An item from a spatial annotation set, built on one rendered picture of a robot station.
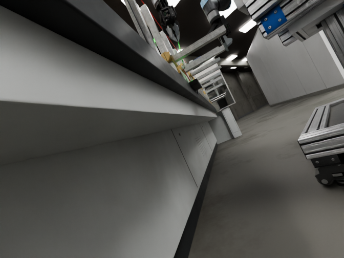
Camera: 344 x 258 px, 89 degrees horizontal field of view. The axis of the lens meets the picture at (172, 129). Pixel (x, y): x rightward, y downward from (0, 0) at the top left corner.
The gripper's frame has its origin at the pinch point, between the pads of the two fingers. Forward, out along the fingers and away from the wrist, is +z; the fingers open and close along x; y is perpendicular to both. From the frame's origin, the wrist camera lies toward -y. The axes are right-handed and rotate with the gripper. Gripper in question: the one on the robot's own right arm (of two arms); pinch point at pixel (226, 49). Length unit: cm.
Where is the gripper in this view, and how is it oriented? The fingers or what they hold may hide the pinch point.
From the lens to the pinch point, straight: 125.3
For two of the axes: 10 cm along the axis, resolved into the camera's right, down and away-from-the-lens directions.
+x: 2.9, -0.6, 9.6
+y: 8.6, -4.2, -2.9
